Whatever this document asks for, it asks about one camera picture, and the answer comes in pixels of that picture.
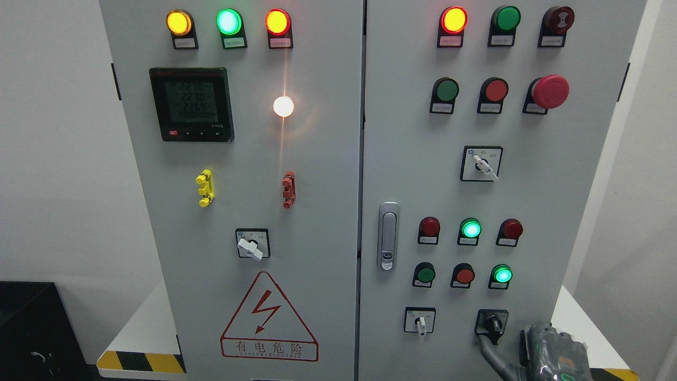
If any black rotary knob switch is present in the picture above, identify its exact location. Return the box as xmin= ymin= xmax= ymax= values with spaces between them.
xmin=474 ymin=309 xmax=509 ymax=346

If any grey electrical control cabinet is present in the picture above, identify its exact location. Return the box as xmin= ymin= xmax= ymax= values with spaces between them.
xmin=100 ymin=1 xmax=647 ymax=380

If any red terminal connector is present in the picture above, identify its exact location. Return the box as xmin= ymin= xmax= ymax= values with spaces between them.
xmin=281 ymin=171 xmax=297 ymax=209

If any dark red indicator left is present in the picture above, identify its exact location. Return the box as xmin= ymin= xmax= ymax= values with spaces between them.
xmin=417 ymin=216 xmax=442 ymax=244

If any dark red indicator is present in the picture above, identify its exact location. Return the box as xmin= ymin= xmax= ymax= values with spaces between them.
xmin=496 ymin=219 xmax=523 ymax=248
xmin=417 ymin=216 xmax=442 ymax=244

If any white glowing indicator light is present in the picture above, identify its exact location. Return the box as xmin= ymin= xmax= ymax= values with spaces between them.
xmin=272 ymin=96 xmax=295 ymax=118

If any green push button lower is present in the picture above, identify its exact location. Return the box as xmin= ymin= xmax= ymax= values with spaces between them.
xmin=413 ymin=262 xmax=437 ymax=288

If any yellow terminal connector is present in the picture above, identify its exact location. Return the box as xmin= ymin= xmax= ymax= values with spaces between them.
xmin=195 ymin=169 xmax=215 ymax=207

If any green lit indicator middle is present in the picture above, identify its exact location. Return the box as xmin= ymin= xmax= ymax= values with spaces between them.
xmin=457 ymin=217 xmax=482 ymax=246

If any green push button upper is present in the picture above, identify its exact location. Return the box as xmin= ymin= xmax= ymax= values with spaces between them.
xmin=429 ymin=77 xmax=460 ymax=115

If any red push button lower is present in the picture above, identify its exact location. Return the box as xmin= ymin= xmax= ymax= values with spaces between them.
xmin=450 ymin=263 xmax=475 ymax=289

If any red push button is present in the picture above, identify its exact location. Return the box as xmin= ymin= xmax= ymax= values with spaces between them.
xmin=450 ymin=263 xmax=475 ymax=289
xmin=477 ymin=77 xmax=509 ymax=115

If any red high voltage warning sticker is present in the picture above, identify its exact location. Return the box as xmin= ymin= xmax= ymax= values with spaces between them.
xmin=221 ymin=271 xmax=319 ymax=362

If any black digital power meter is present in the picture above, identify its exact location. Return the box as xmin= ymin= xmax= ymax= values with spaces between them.
xmin=149 ymin=67 xmax=235 ymax=142

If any dark red indicator right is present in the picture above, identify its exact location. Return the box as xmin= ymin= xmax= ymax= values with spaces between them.
xmin=496 ymin=219 xmax=523 ymax=248

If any red-ringed yellow indicator light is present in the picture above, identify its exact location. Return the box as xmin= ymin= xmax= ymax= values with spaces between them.
xmin=264 ymin=8 xmax=294 ymax=50

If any green lit push button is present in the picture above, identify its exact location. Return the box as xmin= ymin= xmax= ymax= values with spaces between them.
xmin=488 ymin=264 xmax=513 ymax=290

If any red push button upper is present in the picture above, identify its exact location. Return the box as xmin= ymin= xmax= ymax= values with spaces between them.
xmin=477 ymin=77 xmax=509 ymax=115

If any green lit indicator light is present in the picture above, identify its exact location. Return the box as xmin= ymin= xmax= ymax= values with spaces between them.
xmin=215 ymin=8 xmax=248 ymax=50

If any red lit indicator right door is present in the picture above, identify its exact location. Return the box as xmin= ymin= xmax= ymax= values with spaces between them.
xmin=437 ymin=6 xmax=468 ymax=48

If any yellow indicator light top left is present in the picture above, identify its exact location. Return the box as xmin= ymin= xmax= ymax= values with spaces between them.
xmin=166 ymin=9 xmax=199 ymax=50

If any red emergency stop button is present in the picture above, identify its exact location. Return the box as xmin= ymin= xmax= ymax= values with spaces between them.
xmin=522 ymin=74 xmax=569 ymax=115

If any dark green indicator light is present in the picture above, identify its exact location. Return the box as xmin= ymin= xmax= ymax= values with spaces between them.
xmin=488 ymin=5 xmax=522 ymax=48

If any white platform hazard stripe base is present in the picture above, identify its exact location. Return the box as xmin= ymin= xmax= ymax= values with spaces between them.
xmin=95 ymin=282 xmax=639 ymax=380

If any dark red buzzer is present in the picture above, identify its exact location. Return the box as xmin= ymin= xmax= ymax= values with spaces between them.
xmin=537 ymin=6 xmax=575 ymax=48

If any black box lower left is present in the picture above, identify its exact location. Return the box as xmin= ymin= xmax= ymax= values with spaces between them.
xmin=1 ymin=280 xmax=91 ymax=380

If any silver door latch handle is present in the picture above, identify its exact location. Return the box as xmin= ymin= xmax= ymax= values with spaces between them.
xmin=377 ymin=202 xmax=400 ymax=271

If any white lever selector switch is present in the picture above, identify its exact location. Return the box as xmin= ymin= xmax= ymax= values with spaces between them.
xmin=235 ymin=228 xmax=271 ymax=262

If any white selector switch upper right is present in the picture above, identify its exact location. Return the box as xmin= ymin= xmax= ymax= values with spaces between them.
xmin=460 ymin=146 xmax=504 ymax=183

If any small white selector switch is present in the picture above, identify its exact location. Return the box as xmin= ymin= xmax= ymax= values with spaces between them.
xmin=403 ymin=306 xmax=437 ymax=341

